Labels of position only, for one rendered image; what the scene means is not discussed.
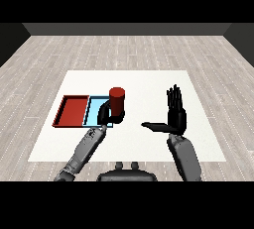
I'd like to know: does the red shallow open box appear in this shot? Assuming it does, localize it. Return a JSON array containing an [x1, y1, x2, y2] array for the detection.
[[52, 94, 91, 129]]

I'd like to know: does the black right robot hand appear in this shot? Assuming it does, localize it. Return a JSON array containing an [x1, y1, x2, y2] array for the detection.
[[141, 84, 188, 137]]

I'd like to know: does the dark grey robot body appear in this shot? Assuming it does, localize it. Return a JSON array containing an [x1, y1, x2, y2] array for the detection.
[[96, 162, 158, 182]]

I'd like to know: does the red can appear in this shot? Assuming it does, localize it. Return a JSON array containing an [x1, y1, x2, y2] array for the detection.
[[108, 86, 126, 118]]

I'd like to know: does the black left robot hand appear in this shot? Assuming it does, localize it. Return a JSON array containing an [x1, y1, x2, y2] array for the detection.
[[96, 102, 126, 127]]

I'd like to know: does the light blue shallow open box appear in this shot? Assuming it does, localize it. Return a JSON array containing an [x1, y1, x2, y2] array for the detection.
[[81, 94, 114, 129]]

